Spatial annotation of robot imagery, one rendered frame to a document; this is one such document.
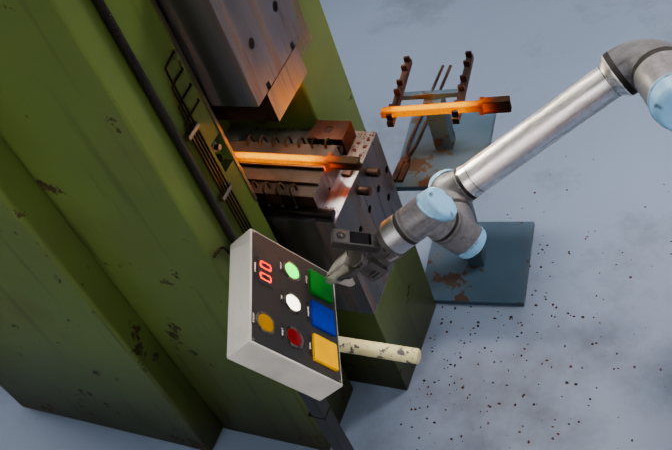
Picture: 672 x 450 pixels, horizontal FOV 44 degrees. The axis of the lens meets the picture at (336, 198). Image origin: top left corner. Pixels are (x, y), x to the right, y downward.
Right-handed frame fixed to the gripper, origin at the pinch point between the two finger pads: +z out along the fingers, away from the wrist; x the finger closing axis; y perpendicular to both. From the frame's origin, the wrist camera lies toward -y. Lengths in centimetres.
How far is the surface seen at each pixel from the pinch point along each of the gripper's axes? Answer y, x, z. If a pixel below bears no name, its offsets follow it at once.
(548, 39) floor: 137, 207, -31
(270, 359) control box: -13.8, -27.0, 5.9
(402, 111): 22, 69, -17
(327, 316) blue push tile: 2.0, -9.2, 2.9
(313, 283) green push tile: -2.0, -0.9, 2.9
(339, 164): 5.9, 44.2, -2.7
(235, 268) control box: -21.6, -2.6, 9.2
